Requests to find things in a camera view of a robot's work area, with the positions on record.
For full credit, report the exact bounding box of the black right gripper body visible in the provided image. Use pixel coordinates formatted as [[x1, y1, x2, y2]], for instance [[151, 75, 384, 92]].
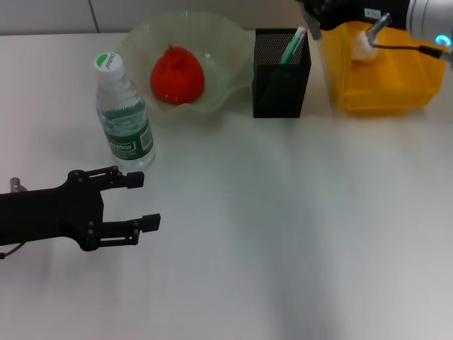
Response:
[[316, 0, 411, 31]]

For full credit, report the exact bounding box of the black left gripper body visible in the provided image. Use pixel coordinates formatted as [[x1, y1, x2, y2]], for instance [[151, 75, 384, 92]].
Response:
[[0, 169, 106, 252]]

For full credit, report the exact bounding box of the white paper ball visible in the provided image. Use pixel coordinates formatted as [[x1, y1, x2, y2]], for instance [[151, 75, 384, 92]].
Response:
[[350, 30, 380, 64]]

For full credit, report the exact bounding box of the mint green utility knife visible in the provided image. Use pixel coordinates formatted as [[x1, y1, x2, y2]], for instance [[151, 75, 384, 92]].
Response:
[[278, 26, 308, 65]]

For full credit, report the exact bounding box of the clear green-label water bottle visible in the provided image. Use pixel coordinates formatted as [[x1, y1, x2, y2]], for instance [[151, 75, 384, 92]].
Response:
[[93, 52, 156, 169]]

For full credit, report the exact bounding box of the red-orange toy orange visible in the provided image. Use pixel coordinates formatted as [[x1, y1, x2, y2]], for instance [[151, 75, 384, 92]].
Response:
[[149, 45, 206, 104]]

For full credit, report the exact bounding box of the black mesh pen holder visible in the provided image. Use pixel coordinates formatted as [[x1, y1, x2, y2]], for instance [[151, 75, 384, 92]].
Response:
[[251, 28, 312, 119]]

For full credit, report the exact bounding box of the translucent wavy glass fruit bowl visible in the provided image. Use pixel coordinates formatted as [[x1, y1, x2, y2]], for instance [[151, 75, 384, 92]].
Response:
[[117, 9, 254, 125]]

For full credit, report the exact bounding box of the yellow plastic bin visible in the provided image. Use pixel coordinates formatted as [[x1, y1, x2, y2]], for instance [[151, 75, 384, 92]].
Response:
[[318, 19, 447, 116]]

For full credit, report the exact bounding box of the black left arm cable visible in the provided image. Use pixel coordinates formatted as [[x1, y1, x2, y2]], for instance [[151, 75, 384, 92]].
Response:
[[0, 242, 28, 260]]

